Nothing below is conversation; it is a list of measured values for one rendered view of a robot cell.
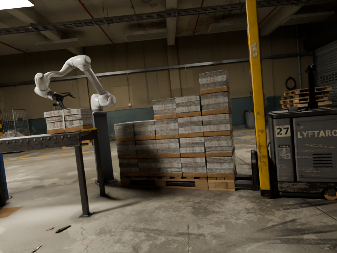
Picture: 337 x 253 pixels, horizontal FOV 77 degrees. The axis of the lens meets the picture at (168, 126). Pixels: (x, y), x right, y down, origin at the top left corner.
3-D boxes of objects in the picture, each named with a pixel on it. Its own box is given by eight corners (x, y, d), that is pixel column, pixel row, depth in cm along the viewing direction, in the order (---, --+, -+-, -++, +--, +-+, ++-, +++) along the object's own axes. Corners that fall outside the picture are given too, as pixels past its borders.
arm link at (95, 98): (97, 110, 313) (95, 95, 312) (107, 108, 305) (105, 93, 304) (89, 110, 298) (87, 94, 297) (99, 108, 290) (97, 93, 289)
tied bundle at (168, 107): (166, 118, 290) (164, 102, 289) (186, 116, 279) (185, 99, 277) (154, 120, 255) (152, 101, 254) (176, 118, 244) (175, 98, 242)
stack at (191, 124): (135, 177, 314) (129, 122, 310) (214, 178, 271) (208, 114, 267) (120, 186, 279) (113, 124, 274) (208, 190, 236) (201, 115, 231)
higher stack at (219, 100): (213, 178, 272) (204, 78, 265) (237, 179, 261) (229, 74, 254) (207, 190, 236) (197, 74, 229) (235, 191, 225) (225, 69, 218)
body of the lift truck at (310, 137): (271, 176, 261) (266, 111, 257) (323, 176, 241) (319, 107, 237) (277, 199, 197) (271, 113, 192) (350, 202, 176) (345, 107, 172)
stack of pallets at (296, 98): (314, 124, 795) (312, 89, 788) (336, 125, 701) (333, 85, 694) (280, 127, 788) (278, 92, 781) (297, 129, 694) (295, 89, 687)
